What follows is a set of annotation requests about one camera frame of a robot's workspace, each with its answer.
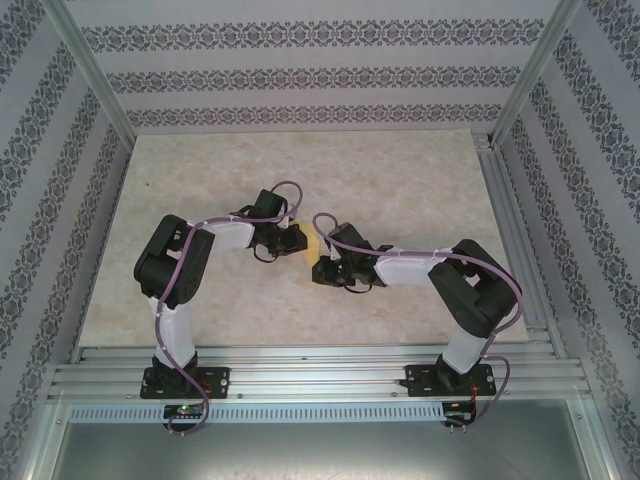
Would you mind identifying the grey metal sheet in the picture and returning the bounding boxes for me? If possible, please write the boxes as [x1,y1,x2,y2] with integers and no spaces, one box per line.
[49,419,607,480]

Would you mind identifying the aluminium side rail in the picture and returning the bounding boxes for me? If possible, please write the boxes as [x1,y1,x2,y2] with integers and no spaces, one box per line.
[472,132,569,359]
[69,132,139,364]

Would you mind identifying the small circuit board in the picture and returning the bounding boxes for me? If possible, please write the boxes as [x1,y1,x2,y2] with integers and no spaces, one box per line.
[163,403,207,420]
[442,399,479,422]

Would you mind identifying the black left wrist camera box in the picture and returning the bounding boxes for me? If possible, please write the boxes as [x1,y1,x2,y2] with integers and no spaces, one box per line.
[252,188,296,231]

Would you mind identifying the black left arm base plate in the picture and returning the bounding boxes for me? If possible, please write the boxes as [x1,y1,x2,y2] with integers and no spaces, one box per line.
[141,366,231,400]

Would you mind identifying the slotted grey cable duct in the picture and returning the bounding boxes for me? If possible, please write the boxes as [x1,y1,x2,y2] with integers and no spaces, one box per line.
[67,403,447,424]

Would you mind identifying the aluminium mounting rail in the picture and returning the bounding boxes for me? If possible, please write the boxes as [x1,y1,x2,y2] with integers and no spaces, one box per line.
[47,343,594,404]

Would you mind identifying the yellow paper sheet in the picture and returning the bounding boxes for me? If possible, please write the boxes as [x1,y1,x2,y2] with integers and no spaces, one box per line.
[292,217,324,269]

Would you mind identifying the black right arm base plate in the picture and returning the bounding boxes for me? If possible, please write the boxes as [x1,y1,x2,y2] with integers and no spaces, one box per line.
[405,363,495,399]

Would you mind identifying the aluminium frame post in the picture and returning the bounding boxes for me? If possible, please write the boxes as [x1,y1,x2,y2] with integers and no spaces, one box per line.
[489,0,586,149]
[42,0,139,149]

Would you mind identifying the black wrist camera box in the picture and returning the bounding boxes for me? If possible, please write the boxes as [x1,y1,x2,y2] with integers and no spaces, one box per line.
[327,223,374,259]
[252,188,296,231]

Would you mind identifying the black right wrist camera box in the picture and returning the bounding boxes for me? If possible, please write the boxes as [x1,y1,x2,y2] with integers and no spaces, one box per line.
[327,223,374,259]

